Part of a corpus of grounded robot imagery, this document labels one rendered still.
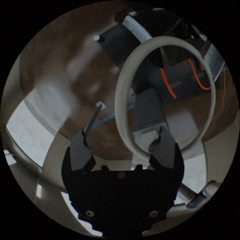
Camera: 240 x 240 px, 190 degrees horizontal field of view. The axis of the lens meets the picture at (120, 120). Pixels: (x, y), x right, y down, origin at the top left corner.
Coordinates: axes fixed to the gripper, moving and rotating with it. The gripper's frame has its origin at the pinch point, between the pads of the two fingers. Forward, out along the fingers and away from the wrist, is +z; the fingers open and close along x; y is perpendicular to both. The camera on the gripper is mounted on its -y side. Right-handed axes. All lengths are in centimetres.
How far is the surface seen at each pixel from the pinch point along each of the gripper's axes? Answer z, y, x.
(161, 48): 34, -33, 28
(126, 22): 34, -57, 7
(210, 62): 4.9, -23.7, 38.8
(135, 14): 25, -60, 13
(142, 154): 4.6, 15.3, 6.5
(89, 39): 111, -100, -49
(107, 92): 147, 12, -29
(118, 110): 4.4, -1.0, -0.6
